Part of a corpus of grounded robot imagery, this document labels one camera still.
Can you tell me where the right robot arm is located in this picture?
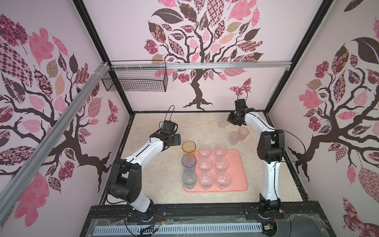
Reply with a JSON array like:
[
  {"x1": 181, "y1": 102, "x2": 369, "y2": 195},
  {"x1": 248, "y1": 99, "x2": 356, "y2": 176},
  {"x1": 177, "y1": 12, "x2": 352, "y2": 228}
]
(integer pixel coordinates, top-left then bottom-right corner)
[{"x1": 228, "y1": 99, "x2": 285, "y2": 218}]

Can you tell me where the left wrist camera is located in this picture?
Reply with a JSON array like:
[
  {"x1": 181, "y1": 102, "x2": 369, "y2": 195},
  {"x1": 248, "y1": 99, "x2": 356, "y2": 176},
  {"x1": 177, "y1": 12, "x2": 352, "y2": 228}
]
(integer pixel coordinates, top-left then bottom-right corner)
[{"x1": 161, "y1": 120, "x2": 178, "y2": 136}]

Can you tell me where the amber plastic cup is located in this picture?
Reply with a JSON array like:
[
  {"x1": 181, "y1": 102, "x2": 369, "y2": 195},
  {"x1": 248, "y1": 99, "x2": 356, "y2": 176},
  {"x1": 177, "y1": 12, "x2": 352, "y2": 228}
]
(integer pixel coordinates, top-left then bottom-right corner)
[{"x1": 182, "y1": 141, "x2": 196, "y2": 155}]

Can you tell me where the aluminium rail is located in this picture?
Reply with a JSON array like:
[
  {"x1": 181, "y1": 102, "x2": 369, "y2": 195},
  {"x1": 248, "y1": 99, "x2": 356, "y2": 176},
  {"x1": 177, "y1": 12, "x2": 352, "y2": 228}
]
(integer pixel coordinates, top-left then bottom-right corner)
[
  {"x1": 1, "y1": 62, "x2": 109, "y2": 222},
  {"x1": 111, "y1": 61, "x2": 292, "y2": 70}
]

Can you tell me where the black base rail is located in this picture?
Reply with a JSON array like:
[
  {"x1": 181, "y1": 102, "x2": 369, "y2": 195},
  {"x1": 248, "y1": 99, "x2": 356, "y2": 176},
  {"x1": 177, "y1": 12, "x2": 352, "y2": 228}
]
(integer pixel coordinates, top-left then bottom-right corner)
[{"x1": 80, "y1": 201, "x2": 335, "y2": 237}]

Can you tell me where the orange-pink cup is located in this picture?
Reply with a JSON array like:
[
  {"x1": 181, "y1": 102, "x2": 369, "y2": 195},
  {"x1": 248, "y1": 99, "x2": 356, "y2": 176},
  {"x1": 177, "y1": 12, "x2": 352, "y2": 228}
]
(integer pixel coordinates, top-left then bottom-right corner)
[{"x1": 238, "y1": 127, "x2": 249, "y2": 141}]

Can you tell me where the white slotted cable duct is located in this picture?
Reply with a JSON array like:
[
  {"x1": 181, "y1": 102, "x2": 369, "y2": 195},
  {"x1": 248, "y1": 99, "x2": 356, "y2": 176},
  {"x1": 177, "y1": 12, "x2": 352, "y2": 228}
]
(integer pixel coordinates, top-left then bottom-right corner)
[{"x1": 92, "y1": 223, "x2": 263, "y2": 237}]

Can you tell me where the pale pink cup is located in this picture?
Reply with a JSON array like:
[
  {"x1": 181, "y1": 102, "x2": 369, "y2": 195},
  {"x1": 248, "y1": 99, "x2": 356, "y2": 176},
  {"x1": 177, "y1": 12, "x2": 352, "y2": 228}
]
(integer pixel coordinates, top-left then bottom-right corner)
[{"x1": 228, "y1": 131, "x2": 240, "y2": 146}]

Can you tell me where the pink tray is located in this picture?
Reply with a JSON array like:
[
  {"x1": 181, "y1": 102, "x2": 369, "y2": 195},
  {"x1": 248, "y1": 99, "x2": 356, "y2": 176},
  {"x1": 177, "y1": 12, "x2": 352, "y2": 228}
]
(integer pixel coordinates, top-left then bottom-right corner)
[{"x1": 183, "y1": 150, "x2": 248, "y2": 193}]

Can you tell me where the black wire basket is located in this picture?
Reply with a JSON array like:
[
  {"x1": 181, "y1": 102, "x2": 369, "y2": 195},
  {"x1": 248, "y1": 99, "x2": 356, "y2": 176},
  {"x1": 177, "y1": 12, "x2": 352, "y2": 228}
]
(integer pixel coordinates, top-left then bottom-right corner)
[{"x1": 102, "y1": 59, "x2": 168, "y2": 92}]

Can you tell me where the left aluminium rail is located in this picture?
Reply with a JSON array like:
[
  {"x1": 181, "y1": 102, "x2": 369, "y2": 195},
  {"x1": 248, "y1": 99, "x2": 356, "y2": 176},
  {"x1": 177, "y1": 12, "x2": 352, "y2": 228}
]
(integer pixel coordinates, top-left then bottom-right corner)
[{"x1": 1, "y1": 62, "x2": 109, "y2": 222}]

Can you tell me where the teal plastic cup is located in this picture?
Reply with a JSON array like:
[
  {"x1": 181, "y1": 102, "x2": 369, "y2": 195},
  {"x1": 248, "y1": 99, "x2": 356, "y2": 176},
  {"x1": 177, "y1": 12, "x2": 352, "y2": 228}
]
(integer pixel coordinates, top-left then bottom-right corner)
[{"x1": 182, "y1": 171, "x2": 197, "y2": 189}]

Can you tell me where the clear cup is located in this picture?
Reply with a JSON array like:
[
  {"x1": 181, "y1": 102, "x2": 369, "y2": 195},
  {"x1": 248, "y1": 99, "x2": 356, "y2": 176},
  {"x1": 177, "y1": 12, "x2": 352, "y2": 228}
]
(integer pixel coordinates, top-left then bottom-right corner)
[
  {"x1": 215, "y1": 157, "x2": 230, "y2": 173},
  {"x1": 214, "y1": 144, "x2": 228, "y2": 157},
  {"x1": 219, "y1": 115, "x2": 230, "y2": 128},
  {"x1": 216, "y1": 171, "x2": 232, "y2": 190},
  {"x1": 198, "y1": 145, "x2": 212, "y2": 158},
  {"x1": 198, "y1": 158, "x2": 213, "y2": 172},
  {"x1": 199, "y1": 172, "x2": 214, "y2": 190}
]

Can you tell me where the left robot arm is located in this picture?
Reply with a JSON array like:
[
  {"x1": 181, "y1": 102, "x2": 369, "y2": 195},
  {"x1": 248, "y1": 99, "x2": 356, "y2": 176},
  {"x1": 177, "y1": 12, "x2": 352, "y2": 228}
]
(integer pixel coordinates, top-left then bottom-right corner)
[{"x1": 105, "y1": 132, "x2": 181, "y2": 221}]

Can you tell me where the back aluminium rail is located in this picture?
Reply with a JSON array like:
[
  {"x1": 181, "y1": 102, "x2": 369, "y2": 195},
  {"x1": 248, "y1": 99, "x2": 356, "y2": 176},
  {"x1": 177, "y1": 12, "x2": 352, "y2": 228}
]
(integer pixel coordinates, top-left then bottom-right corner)
[{"x1": 111, "y1": 61, "x2": 292, "y2": 70}]

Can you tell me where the blue-grey plastic cup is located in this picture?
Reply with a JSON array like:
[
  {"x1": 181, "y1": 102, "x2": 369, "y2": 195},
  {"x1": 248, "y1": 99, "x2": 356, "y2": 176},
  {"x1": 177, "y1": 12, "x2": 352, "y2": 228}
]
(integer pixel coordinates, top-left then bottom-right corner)
[{"x1": 182, "y1": 154, "x2": 197, "y2": 172}]

